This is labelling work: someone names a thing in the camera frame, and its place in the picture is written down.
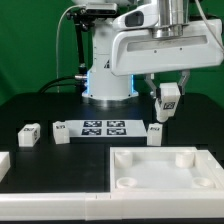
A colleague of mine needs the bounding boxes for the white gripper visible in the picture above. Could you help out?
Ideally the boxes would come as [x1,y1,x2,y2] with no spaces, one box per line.
[109,9,224,98]

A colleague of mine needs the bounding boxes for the white square table top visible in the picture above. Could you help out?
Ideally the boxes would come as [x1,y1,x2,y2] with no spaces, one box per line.
[109,146,224,193]

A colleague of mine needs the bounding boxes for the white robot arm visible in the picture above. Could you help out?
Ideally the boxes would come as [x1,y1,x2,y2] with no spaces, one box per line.
[72,0,224,103]

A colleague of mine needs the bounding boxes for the white sheet with markers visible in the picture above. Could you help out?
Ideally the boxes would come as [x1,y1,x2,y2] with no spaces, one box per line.
[66,120,147,138]

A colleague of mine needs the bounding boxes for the silver camera on stand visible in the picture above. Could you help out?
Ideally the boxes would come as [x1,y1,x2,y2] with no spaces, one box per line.
[86,3,117,15]

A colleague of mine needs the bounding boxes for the black camera stand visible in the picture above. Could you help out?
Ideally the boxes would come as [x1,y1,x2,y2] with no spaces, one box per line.
[66,9,94,93]

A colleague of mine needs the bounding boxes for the white right fence rail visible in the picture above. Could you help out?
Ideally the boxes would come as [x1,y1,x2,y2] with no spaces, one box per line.
[207,153,224,191]

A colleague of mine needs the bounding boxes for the white fence rail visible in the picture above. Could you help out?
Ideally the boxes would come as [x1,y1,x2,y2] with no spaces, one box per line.
[207,153,224,191]
[0,190,224,221]
[0,152,10,182]

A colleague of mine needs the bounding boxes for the grey cable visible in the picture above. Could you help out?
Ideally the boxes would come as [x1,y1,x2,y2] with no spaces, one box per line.
[55,4,78,94]

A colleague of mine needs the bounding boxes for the black cables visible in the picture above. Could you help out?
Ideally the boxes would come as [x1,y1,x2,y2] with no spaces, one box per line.
[37,76,88,94]

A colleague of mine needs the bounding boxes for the white front fence rail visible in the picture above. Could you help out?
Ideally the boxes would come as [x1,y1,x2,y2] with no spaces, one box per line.
[0,190,224,221]

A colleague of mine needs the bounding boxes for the white left fence rail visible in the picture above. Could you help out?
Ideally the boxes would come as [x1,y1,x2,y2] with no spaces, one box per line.
[0,152,10,182]

